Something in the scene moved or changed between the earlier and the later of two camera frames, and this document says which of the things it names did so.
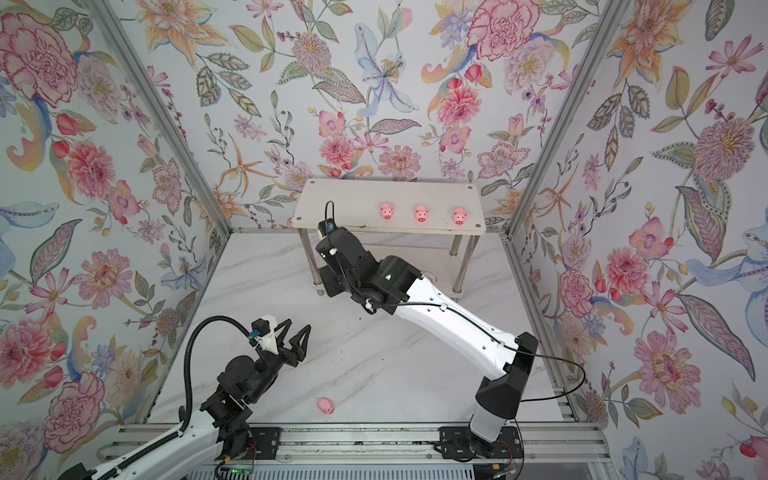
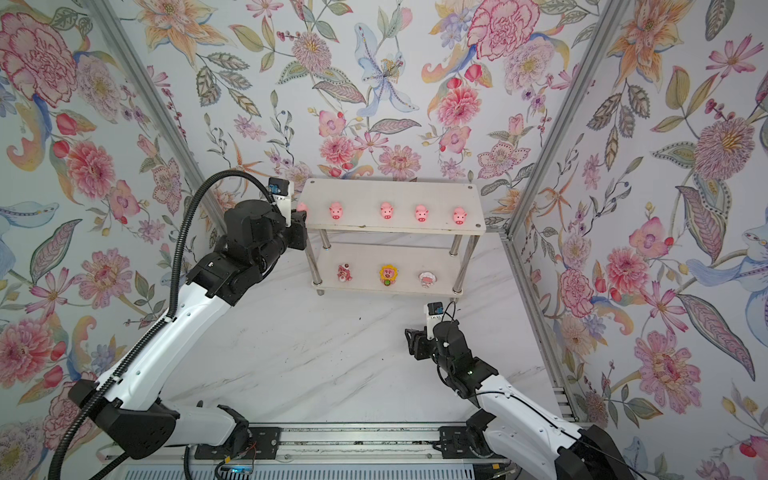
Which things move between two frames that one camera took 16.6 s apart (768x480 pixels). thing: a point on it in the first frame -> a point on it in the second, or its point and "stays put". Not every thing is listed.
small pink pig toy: [387, 210] stays put
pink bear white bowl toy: [432, 277] stays put
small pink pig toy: [421, 213] stays put
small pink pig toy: [459, 216] stays put
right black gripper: [328, 281] -> [418, 344]
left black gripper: [296, 356] -> [299, 229]
